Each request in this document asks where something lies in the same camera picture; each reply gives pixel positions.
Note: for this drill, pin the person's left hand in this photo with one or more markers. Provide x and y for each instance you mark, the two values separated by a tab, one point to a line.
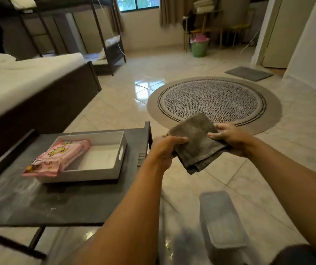
163	150

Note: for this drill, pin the person's right hand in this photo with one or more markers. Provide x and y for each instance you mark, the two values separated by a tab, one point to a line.
232	136

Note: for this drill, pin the person's left thumb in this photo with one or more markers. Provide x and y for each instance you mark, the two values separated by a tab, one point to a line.
178	139

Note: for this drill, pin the person's right thumb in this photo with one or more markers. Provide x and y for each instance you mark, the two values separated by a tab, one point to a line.
215	135

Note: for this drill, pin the grey cloth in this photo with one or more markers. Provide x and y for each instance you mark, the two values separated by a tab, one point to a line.
198	143

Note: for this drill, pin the person's left forearm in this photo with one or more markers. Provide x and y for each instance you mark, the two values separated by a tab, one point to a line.
122	218

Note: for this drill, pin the person's right forearm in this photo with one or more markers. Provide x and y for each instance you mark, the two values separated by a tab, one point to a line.
290	187

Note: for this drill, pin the round patterned rug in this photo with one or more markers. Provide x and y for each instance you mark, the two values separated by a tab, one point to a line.
215	103

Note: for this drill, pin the grey door mat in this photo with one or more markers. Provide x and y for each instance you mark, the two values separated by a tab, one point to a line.
248	73

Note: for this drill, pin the clear plastic container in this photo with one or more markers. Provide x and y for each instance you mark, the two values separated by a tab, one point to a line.
221	220

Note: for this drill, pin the white plastic tray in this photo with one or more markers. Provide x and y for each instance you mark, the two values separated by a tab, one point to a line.
91	158

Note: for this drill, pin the green bucket with pink lid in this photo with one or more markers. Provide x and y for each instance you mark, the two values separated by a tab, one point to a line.
199	45

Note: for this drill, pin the wooden shelf rack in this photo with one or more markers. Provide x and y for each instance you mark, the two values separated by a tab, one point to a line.
204	27

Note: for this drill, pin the cream door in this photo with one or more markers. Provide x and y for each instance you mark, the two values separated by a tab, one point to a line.
286	33

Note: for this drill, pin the pink wet wipes packet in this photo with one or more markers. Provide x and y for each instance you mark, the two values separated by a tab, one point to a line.
56	157

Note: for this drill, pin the stack of folded linens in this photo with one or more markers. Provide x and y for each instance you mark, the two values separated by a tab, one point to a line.
204	5

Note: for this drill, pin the beige curtain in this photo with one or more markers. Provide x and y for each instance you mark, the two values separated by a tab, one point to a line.
173	9

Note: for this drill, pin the dark grey side table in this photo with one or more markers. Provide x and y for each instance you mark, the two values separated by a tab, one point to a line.
50	195

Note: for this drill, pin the window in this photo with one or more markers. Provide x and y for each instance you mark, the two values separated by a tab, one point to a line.
138	2

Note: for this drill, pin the black metal bunk bed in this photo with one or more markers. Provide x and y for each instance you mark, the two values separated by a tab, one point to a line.
72	27

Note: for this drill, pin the bed with white mattress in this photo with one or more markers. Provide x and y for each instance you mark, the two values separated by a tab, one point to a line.
28	91

